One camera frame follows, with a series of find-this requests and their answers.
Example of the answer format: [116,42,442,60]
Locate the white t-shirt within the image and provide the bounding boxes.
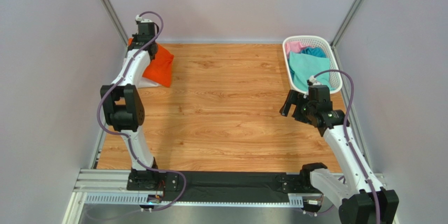
[120,57,161,89]

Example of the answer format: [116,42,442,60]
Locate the blue t-shirt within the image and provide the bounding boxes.
[300,47,327,58]

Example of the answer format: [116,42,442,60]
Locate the aluminium frame rail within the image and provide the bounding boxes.
[64,164,399,223]

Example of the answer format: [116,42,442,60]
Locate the pink t-shirt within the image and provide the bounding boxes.
[284,41,307,57]

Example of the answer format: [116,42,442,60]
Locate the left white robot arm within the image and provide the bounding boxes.
[99,17,161,191]

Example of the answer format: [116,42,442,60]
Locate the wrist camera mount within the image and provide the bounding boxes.
[307,75,322,93]
[135,15,153,24]

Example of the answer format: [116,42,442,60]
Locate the teal t-shirt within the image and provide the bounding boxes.
[288,52,330,92]

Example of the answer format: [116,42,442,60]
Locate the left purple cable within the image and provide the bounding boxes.
[96,11,187,212]

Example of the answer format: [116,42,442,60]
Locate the white plastic laundry basket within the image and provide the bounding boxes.
[282,35,343,94]

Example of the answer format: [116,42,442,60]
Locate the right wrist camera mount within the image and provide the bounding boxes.
[307,75,322,93]

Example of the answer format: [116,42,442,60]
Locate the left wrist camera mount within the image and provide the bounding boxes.
[135,15,153,24]

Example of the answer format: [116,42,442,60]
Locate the left aluminium corner post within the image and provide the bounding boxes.
[100,0,128,46]

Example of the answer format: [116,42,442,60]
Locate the right aluminium corner post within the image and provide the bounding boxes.
[331,0,364,49]

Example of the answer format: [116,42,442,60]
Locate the orange t-shirt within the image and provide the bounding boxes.
[139,43,174,87]

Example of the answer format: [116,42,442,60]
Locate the aluminium corner post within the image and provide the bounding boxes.
[100,0,128,46]
[331,0,364,49]

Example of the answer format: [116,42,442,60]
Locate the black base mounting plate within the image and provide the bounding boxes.
[126,170,314,203]

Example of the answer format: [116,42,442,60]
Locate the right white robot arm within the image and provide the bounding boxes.
[279,85,399,223]

